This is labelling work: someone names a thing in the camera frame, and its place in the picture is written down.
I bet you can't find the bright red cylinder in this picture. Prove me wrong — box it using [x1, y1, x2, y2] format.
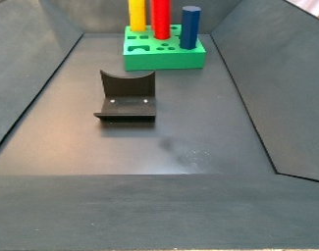
[152, 0, 171, 40]

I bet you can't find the green foam shape-sorter board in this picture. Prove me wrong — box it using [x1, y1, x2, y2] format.
[124, 25, 207, 71]

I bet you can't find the black curved cradle stand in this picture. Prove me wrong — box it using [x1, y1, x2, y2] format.
[94, 71, 157, 120]

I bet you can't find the blue hexagonal prism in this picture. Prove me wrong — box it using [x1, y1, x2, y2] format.
[180, 6, 201, 50]

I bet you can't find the yellow rectangular block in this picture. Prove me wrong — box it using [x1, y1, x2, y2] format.
[128, 0, 147, 31]

